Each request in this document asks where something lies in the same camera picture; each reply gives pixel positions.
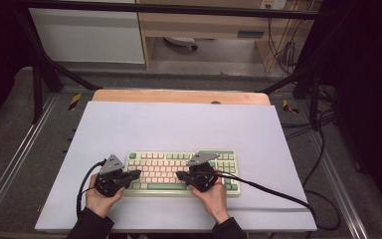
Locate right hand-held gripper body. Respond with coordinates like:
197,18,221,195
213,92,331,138
186,150,221,193

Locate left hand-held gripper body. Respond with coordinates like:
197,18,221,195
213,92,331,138
94,153,129,197

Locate green and cream mechanical keyboard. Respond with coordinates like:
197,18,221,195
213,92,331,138
122,149,242,197

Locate person's left hand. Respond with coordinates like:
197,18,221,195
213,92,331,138
85,173,126,219

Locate person's right hand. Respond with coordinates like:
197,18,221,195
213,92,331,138
187,181,231,225

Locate white table cover sheet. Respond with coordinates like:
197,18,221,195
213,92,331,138
34,101,318,233

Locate wooden table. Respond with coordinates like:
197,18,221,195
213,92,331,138
92,88,272,107

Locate yellow and black tape strip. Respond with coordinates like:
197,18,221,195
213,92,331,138
68,93,83,112
282,99,300,115

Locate black metal stand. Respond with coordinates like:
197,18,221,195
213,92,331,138
13,9,103,124
258,6,352,131

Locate white chair base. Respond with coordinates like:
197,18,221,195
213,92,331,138
163,36,199,52

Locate white cabinet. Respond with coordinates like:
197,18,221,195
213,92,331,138
29,0,146,65

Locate light wooden desk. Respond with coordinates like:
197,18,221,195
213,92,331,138
134,0,323,73

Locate white power strip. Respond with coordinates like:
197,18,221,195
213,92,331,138
259,0,288,11

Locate right hand-held gripper black cable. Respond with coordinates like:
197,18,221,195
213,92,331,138
216,170,342,232

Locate aluminium floor rail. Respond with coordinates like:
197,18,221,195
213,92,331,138
306,130,370,239
0,94,60,227

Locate black floor cables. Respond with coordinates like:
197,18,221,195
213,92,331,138
280,84,339,188

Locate bundle of hanging cables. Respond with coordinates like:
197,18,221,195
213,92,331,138
266,9,309,77

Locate black metal frame crossbar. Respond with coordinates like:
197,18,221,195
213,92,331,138
19,0,324,20

